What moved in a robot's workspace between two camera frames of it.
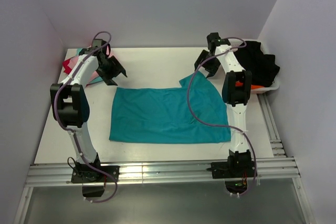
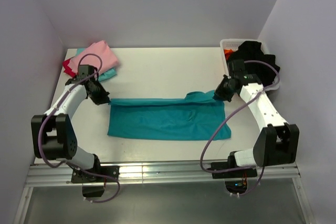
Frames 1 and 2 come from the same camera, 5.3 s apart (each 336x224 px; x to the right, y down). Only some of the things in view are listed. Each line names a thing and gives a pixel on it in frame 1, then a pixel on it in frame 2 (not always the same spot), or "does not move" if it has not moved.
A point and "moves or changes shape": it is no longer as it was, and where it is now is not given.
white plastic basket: (276, 83) does not move
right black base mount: (235, 171) does not move
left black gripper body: (107, 68) → (100, 95)
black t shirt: (263, 66) does not move
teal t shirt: (161, 115) moves or changes shape
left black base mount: (94, 181) does not move
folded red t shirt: (67, 69) does not move
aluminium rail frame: (281, 170) does not move
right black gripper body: (213, 63) → (224, 91)
